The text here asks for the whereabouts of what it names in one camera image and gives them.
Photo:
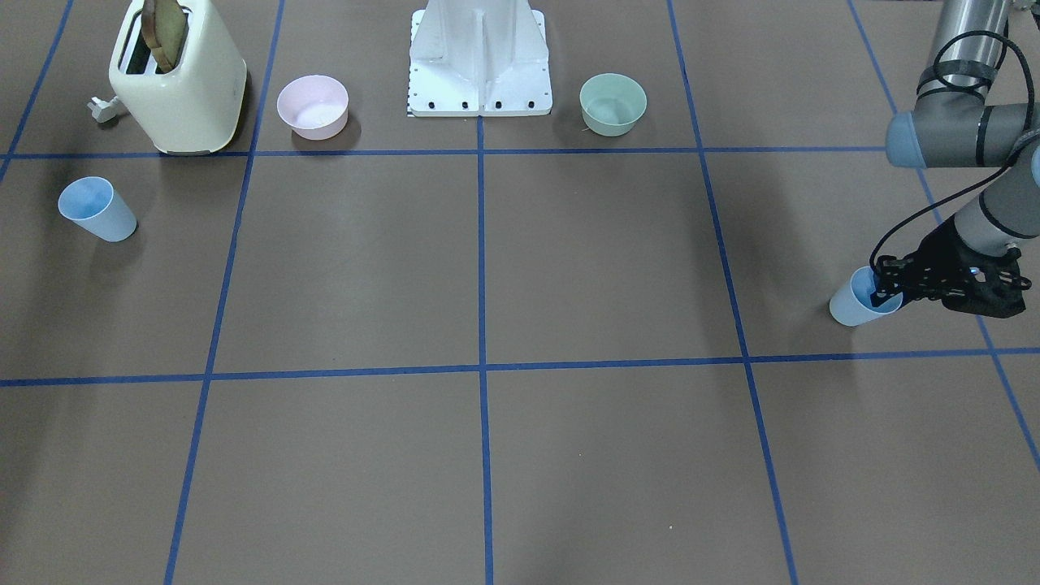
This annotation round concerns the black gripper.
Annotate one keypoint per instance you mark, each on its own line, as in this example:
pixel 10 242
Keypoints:
pixel 940 253

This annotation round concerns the light blue cup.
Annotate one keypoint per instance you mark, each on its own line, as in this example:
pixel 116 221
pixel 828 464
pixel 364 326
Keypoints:
pixel 851 304
pixel 95 205

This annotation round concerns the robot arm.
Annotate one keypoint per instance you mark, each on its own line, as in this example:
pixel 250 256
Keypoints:
pixel 976 106

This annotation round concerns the green bowl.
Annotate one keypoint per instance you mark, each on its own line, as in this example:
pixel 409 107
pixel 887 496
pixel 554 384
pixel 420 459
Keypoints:
pixel 612 104

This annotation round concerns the pink bowl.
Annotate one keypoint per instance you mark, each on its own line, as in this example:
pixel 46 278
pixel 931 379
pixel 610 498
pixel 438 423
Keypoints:
pixel 315 107

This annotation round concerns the cream toaster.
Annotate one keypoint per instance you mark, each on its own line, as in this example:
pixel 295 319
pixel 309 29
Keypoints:
pixel 195 108

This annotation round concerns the toast slice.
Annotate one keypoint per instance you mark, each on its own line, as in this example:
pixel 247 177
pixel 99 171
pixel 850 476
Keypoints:
pixel 164 29

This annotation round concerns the white toaster power plug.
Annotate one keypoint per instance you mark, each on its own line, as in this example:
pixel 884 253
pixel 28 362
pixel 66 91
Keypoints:
pixel 104 111

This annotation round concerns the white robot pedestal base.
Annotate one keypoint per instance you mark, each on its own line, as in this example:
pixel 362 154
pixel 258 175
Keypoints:
pixel 478 58

